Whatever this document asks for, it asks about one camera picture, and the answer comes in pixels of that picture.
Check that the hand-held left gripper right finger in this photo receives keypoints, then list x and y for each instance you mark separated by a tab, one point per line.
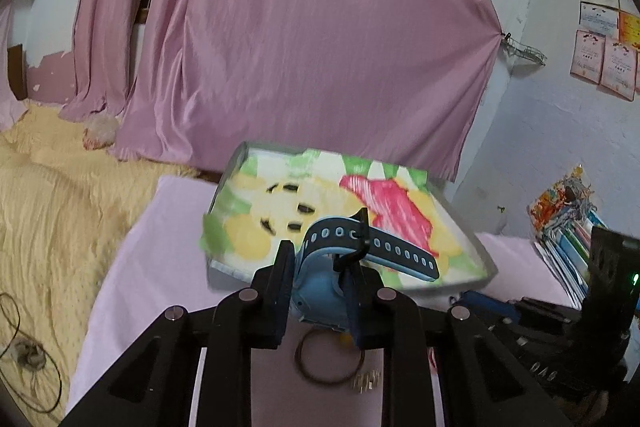
361	307

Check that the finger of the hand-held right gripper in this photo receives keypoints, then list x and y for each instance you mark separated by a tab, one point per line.
530	311
540	364

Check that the brown bangle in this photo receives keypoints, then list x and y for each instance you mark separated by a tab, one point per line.
304	369

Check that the narrow pink curtain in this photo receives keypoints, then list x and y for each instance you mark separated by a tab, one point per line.
107	22

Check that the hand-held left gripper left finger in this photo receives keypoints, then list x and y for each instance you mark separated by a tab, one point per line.
278	302

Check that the wide pink curtain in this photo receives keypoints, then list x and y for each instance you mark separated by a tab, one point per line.
310	37

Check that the group of wall certificates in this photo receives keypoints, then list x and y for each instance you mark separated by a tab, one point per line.
605	42

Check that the pink table cloth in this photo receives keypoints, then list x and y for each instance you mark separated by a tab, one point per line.
150	287

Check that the blue wrist watch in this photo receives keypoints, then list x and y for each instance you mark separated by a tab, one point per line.
325	279

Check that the tray with floral lining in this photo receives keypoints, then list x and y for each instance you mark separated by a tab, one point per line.
280	197

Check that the small metal hair clip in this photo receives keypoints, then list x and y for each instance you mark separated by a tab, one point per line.
367	381

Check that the yellow blanket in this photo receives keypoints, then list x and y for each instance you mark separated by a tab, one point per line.
65	207

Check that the stack of books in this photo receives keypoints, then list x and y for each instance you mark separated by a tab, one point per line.
567	232

